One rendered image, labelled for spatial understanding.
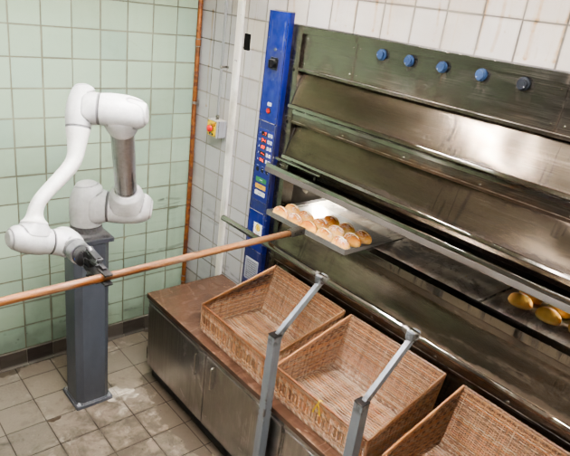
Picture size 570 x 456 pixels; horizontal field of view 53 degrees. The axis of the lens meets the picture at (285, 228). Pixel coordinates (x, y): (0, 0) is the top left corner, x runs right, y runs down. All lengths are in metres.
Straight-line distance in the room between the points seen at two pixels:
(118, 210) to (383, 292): 1.31
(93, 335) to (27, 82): 1.34
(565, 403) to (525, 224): 0.65
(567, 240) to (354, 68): 1.17
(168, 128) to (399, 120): 1.62
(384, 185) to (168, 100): 1.57
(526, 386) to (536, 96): 1.06
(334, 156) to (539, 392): 1.33
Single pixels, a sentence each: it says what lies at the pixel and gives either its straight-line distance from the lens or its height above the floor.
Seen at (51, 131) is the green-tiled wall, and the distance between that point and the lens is 3.31.
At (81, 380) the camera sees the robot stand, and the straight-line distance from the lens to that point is 3.36.
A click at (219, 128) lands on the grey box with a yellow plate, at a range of 3.36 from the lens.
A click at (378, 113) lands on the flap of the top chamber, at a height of 1.80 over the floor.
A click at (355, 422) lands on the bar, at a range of 2.12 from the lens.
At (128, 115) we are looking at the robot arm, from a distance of 2.43.
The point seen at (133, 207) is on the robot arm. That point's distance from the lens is 2.83.
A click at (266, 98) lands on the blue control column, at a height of 1.72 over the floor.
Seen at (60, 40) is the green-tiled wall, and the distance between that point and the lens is 3.24.
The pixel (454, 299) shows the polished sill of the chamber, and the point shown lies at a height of 1.17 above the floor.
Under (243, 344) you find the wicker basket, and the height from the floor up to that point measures 0.71.
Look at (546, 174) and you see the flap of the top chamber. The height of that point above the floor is 1.77.
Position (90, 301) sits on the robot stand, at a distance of 3.10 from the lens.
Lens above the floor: 2.21
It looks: 22 degrees down
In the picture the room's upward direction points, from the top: 8 degrees clockwise
